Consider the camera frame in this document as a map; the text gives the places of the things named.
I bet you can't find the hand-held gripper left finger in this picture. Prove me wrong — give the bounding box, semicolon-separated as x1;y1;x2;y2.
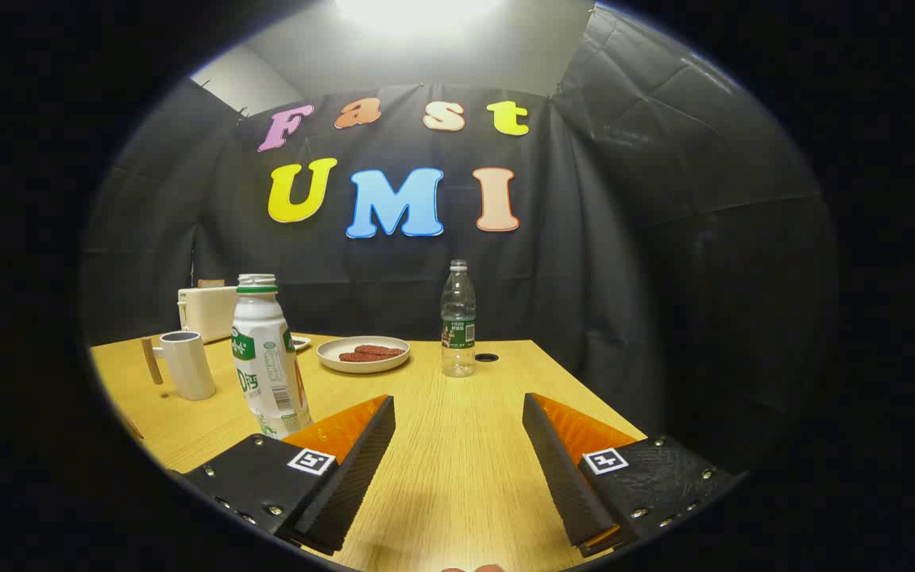
180;395;396;557

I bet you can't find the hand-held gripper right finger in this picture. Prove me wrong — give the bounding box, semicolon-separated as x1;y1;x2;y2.
523;392;744;558

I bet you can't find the white juice bottle green label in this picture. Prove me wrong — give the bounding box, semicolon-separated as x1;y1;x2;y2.
231;273;313;440

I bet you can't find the white cup wooden handle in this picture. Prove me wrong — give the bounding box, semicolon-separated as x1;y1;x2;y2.
140;330;218;402

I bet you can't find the clear plastic water bottle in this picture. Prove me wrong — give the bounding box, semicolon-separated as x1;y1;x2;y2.
440;259;477;378

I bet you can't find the wooden table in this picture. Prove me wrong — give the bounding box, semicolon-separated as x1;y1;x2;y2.
88;334;649;572

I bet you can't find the round white plate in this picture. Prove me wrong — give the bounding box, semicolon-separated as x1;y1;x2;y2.
317;336;411;374

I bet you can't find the black backdrop cloth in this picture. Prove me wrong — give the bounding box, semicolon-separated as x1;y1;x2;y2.
80;4;840;477

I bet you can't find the cream toaster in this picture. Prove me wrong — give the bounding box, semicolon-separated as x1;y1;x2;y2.
177;284;240;344

